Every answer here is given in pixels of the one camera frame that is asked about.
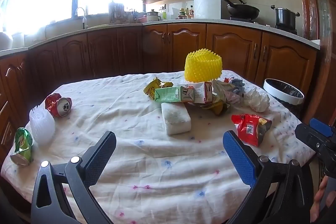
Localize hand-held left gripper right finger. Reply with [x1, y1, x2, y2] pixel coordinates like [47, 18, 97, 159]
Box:
[223, 130, 314, 224]

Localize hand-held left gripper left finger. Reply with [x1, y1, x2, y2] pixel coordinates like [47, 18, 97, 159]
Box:
[31, 131, 117, 224]

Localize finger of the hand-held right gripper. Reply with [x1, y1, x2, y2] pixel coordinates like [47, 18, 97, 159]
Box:
[294, 118, 336, 153]

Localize white-rimmed trash bin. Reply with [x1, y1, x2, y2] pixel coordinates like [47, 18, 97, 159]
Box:
[263, 78, 305, 119]

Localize white foam fruit net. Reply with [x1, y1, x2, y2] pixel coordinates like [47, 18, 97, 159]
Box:
[29, 106, 55, 146]

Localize crushed yellow drink carton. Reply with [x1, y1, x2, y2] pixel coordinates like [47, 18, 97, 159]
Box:
[143, 77, 174, 101]

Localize person's right hand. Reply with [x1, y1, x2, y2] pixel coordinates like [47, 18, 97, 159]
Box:
[310, 176, 332, 223]

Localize red snack bag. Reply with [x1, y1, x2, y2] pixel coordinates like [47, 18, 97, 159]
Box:
[231, 113, 272, 147]

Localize white floral tablecloth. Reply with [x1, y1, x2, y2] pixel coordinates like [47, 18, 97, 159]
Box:
[0, 69, 317, 224]

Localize colourful crumpled wrapper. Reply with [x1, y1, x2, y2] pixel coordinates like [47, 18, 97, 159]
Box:
[199, 101, 231, 116]

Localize crumpled white tissue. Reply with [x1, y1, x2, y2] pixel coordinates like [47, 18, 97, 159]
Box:
[244, 88, 271, 112]

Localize crumpled printed paper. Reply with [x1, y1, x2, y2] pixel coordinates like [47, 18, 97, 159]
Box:
[214, 77, 246, 104]

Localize crushed red drink can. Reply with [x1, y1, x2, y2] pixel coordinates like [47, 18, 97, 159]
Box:
[45, 93, 72, 118]

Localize white foam block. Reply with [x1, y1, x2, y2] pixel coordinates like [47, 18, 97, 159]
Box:
[161, 102, 192, 136]

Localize white milk carton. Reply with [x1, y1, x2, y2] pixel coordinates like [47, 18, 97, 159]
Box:
[180, 81, 214, 104]

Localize crushed green drink can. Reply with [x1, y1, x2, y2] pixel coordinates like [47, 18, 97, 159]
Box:
[10, 127, 34, 167]

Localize green drink carton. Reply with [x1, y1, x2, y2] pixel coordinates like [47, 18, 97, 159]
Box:
[154, 86, 195, 103]

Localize yellow foam fruit net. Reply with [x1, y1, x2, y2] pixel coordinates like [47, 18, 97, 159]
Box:
[184, 48, 223, 83]

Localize black gas stove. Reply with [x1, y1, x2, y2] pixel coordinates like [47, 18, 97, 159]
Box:
[230, 16, 298, 35]

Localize wooden base cabinets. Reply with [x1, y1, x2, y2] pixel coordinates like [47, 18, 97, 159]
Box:
[0, 23, 318, 122]

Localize steel cooking pot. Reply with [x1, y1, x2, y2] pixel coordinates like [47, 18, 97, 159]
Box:
[271, 5, 300, 28]

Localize black wok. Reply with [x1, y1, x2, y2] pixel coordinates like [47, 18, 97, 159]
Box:
[219, 0, 260, 20]

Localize chrome kitchen faucet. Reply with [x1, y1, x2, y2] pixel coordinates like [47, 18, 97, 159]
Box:
[75, 7, 88, 29]

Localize utensil rack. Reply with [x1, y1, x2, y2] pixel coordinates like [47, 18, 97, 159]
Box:
[109, 2, 125, 23]

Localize white rice cooker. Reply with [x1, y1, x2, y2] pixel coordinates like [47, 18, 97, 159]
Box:
[146, 9, 162, 22]

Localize white container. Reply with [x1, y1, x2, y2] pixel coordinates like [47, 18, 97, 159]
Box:
[0, 32, 13, 49]

